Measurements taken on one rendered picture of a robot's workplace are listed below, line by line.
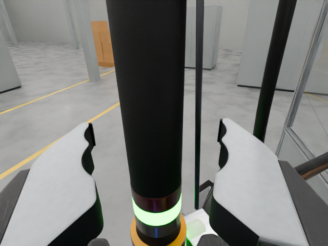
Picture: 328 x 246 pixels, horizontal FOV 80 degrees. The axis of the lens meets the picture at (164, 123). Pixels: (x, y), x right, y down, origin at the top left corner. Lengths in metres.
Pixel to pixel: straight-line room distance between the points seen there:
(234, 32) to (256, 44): 6.76
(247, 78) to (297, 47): 1.22
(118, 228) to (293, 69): 4.99
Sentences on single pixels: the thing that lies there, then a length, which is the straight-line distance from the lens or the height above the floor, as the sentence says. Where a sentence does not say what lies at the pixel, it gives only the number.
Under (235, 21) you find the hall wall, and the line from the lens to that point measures 12.22.
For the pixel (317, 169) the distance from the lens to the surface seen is 0.32.
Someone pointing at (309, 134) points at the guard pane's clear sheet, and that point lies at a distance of 1.46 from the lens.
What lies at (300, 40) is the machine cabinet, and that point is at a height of 1.18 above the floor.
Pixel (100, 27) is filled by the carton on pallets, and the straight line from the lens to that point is 8.42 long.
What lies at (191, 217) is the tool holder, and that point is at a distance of 0.21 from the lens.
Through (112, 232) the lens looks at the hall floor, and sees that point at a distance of 2.10.
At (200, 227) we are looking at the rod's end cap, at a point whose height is 1.55.
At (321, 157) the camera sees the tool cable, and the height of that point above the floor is 1.56.
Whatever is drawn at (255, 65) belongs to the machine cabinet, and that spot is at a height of 0.58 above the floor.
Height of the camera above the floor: 1.72
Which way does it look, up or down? 29 degrees down
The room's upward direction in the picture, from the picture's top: 1 degrees counter-clockwise
